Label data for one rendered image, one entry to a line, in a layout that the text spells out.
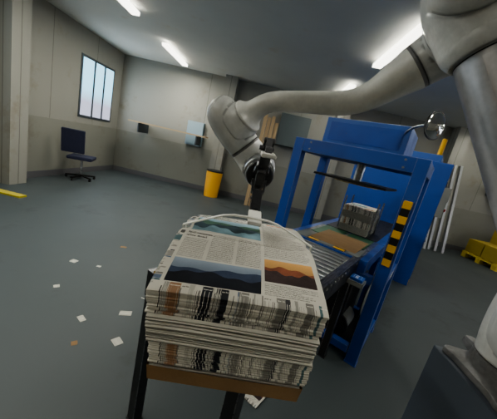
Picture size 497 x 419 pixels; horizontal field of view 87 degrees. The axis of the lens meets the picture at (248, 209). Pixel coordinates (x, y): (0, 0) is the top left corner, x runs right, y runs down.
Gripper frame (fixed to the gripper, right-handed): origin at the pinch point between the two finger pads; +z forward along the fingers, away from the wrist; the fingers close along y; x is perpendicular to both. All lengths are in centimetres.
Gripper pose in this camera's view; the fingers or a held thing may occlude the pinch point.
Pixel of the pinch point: (261, 189)
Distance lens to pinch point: 54.9
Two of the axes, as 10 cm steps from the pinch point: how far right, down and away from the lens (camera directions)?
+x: -9.8, -1.9, -0.4
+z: -0.2, 3.0, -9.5
